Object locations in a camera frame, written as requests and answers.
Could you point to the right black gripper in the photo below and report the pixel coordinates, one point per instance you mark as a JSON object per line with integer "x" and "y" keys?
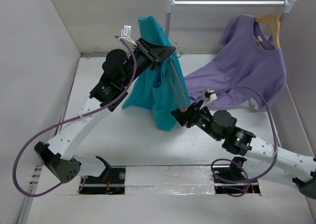
{"x": 190, "y": 114}

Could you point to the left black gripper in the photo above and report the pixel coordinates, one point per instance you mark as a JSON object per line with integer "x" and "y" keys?
{"x": 154, "y": 54}

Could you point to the teal t shirt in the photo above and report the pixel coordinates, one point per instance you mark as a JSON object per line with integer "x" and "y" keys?
{"x": 153, "y": 91}

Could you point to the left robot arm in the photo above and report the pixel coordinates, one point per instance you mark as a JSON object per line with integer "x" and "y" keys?
{"x": 120, "y": 70}

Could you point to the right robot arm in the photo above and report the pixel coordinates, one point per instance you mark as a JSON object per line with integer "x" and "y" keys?
{"x": 298, "y": 170}

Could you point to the purple t shirt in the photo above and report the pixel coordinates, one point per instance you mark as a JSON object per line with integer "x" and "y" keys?
{"x": 247, "y": 67}

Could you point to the wooden hanger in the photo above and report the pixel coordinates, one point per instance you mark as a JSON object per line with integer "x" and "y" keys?
{"x": 273, "y": 22}

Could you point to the metal clothes rack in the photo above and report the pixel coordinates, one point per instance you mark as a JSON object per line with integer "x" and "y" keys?
{"x": 287, "y": 5}

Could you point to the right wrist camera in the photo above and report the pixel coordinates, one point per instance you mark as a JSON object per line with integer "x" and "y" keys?
{"x": 209, "y": 96}

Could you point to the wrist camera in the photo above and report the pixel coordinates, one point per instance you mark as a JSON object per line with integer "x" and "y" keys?
{"x": 125, "y": 34}
{"x": 209, "y": 96}

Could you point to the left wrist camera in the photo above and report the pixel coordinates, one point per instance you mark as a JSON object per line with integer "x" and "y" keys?
{"x": 125, "y": 34}

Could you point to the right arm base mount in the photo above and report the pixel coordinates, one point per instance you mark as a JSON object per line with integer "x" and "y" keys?
{"x": 229, "y": 178}

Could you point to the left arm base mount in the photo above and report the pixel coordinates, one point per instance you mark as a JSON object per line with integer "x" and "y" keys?
{"x": 110, "y": 182}

